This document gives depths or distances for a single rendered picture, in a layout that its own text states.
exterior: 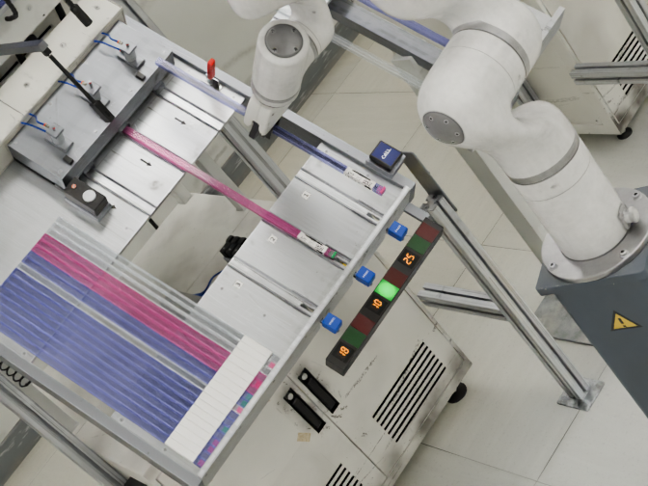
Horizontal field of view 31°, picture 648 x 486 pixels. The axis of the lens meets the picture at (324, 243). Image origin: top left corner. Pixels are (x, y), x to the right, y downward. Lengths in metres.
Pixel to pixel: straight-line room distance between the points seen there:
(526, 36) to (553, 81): 1.47
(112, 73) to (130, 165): 0.18
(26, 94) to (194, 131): 0.32
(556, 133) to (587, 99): 1.41
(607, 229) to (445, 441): 1.13
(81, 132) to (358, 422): 0.89
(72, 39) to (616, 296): 1.15
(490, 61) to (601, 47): 1.49
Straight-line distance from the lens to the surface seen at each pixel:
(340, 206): 2.23
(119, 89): 2.33
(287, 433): 2.54
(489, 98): 1.62
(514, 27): 1.68
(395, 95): 4.12
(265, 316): 2.15
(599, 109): 3.15
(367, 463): 2.69
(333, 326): 2.12
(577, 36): 3.05
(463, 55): 1.64
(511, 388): 2.84
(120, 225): 2.25
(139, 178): 2.29
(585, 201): 1.79
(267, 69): 1.92
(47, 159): 2.28
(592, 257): 1.86
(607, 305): 1.90
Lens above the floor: 1.88
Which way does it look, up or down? 30 degrees down
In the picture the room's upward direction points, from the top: 41 degrees counter-clockwise
